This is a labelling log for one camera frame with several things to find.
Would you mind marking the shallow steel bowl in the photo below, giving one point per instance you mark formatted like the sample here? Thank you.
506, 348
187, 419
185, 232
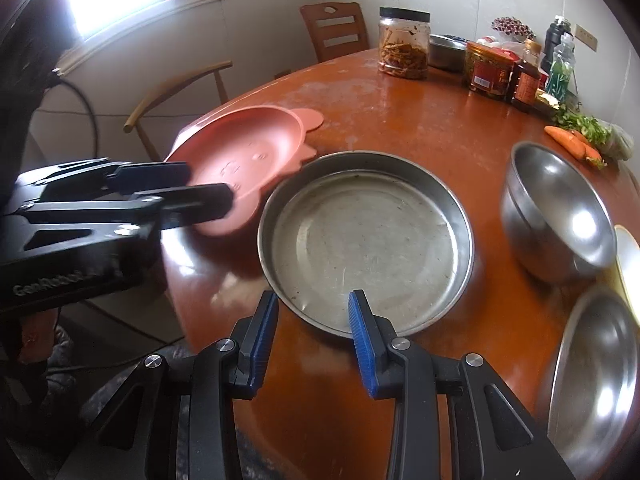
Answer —
595, 385

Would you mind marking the small steel bowl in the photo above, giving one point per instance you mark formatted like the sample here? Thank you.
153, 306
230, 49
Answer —
447, 52

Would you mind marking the wall socket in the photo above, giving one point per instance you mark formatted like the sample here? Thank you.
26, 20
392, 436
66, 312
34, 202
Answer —
586, 37

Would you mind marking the person's left hand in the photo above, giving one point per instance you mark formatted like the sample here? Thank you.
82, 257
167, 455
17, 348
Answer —
32, 335

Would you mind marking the dark sauce bottle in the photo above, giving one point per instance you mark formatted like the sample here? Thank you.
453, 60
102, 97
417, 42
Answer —
526, 85

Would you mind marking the red speckled bundle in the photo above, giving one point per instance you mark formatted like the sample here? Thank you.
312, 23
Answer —
512, 27

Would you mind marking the clear food packet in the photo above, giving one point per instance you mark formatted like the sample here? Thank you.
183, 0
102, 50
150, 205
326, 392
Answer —
549, 100

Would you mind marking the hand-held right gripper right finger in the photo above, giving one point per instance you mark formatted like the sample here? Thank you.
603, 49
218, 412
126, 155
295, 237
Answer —
362, 340

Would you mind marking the wooden armchair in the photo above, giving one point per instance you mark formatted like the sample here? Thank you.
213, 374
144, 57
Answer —
165, 90

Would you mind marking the deep steel bowl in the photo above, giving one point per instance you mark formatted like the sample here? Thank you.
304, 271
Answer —
550, 210

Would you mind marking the clear bottle with green label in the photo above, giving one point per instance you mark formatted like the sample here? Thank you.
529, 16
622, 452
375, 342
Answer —
561, 72

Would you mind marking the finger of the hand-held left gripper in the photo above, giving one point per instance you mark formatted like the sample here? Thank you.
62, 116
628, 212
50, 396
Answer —
150, 175
200, 205

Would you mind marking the red label glass jar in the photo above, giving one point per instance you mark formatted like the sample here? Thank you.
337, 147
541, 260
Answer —
489, 72

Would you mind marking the black thermos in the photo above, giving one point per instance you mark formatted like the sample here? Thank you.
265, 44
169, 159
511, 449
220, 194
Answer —
552, 40

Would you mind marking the bunch of green herbs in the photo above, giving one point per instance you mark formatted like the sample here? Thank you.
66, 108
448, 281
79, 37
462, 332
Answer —
587, 127

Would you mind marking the brown slatted-back chair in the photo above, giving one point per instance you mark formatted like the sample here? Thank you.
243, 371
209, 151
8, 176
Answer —
332, 30

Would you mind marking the pink animal-shaped plate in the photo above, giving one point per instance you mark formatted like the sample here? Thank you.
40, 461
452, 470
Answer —
250, 160

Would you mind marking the red food packet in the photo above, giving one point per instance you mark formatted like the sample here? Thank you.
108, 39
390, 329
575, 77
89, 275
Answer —
500, 46

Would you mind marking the large steel pan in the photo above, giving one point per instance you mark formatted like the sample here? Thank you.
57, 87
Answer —
360, 240

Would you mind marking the carrot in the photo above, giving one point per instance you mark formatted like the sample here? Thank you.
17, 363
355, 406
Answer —
562, 139
590, 151

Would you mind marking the white bowl with yellow rim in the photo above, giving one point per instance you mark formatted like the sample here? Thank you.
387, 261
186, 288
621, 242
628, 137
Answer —
631, 270

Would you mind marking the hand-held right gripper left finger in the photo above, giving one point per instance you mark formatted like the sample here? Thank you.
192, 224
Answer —
262, 345

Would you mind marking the clear jar with black lid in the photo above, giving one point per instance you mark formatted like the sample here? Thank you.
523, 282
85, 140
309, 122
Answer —
404, 45

